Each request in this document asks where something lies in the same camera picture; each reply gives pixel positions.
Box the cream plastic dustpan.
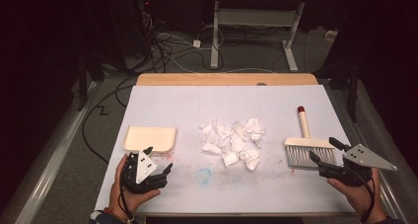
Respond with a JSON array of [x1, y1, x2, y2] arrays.
[[121, 125, 177, 157]]

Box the hand-held gripper cable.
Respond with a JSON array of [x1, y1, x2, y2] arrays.
[[118, 164, 136, 224], [346, 168, 378, 224]]

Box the white table cover sheet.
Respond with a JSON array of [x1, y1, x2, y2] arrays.
[[94, 84, 383, 215]]

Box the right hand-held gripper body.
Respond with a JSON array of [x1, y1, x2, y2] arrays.
[[318, 143, 398, 187]]

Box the white floor cable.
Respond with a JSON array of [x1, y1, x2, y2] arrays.
[[169, 55, 275, 74]]

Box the person's right hand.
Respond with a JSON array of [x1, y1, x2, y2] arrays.
[[326, 168, 387, 223]]

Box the right hand-held gripper cable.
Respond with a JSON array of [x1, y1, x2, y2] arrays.
[[346, 168, 378, 224]]

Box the long black floor cable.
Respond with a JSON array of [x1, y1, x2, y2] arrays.
[[81, 75, 139, 164]]

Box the left hand-held gripper cable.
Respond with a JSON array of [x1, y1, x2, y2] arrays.
[[118, 164, 136, 224]]

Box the tangle of black floor cables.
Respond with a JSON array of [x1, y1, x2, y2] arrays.
[[136, 0, 228, 74]]

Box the black metal stand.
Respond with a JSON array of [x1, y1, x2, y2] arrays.
[[77, 49, 106, 112], [328, 60, 360, 123]]

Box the person's left hand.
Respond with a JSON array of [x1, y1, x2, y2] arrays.
[[108, 154, 162, 222]]

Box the white desk frame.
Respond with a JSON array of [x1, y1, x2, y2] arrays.
[[196, 0, 350, 73]]

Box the pile of white paper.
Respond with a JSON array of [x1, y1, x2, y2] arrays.
[[197, 117, 266, 172]]

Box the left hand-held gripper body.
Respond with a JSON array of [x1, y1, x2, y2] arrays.
[[121, 150, 169, 194]]

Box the cream hand brush red tip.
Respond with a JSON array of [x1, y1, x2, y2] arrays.
[[284, 106, 338, 169]]

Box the grey metal floor rail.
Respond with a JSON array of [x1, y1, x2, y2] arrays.
[[0, 80, 102, 224], [323, 84, 410, 224]]

